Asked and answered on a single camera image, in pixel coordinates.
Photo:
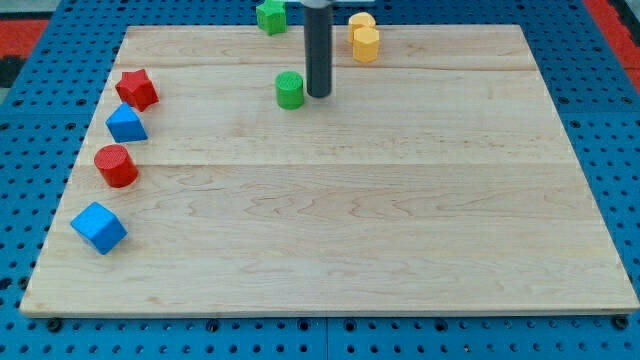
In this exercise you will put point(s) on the grey robot arm end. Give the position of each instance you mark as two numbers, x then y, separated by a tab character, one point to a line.
338	3

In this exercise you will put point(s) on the green star block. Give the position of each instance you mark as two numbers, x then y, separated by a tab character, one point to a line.
271	17

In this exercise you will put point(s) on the red star block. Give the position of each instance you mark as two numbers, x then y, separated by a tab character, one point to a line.
136	89

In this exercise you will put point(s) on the green cylinder block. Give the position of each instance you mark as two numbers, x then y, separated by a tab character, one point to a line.
289	90

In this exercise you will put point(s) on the light wooden board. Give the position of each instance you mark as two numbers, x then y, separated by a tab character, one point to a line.
435	181

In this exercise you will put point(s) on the yellow hexagon block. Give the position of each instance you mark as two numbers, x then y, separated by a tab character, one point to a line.
366	42

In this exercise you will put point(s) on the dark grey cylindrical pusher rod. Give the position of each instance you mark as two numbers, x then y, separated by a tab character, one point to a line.
318	41

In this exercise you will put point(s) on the yellow rounded block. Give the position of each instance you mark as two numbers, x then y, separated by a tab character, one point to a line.
357	21

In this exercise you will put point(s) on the blue triangular block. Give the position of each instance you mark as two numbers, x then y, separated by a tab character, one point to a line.
124	125

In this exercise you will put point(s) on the red cylinder block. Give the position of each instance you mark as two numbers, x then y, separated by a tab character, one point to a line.
116	165

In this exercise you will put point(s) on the blue cube block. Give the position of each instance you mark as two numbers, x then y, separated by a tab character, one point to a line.
99	227

